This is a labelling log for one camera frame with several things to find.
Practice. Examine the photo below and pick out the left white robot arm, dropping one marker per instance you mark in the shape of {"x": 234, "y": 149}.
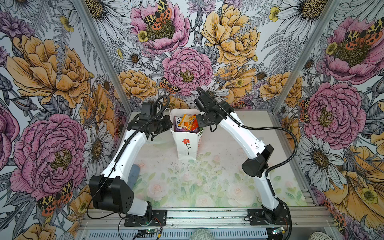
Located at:
{"x": 110, "y": 190}

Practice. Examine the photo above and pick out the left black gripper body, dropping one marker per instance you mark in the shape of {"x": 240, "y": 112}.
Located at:
{"x": 161, "y": 125}

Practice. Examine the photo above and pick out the orange snack packet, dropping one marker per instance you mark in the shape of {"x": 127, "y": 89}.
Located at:
{"x": 187, "y": 121}

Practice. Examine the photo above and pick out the small red sachet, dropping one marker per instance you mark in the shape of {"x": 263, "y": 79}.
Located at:
{"x": 195, "y": 125}

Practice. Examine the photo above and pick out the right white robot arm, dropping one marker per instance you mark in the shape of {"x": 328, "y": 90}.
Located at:
{"x": 258, "y": 153}

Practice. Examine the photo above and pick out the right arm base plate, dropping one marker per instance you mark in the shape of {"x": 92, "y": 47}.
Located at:
{"x": 258, "y": 216}

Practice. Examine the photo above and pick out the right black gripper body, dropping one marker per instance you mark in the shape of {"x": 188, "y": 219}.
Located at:
{"x": 204, "y": 120}

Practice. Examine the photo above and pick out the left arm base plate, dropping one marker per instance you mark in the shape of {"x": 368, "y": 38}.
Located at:
{"x": 153, "y": 218}

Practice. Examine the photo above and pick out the small purple snack bag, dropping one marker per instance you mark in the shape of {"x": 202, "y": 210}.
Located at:
{"x": 176, "y": 127}

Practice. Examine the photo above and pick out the floral table mat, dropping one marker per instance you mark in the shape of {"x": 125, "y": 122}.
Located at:
{"x": 214, "y": 179}

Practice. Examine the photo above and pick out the aluminium front rail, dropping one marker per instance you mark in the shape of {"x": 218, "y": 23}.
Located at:
{"x": 218, "y": 218}

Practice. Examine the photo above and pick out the white paper bag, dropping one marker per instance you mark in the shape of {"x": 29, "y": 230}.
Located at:
{"x": 187, "y": 142}

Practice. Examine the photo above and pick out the grey oval case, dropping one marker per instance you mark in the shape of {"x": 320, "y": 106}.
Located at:
{"x": 133, "y": 176}

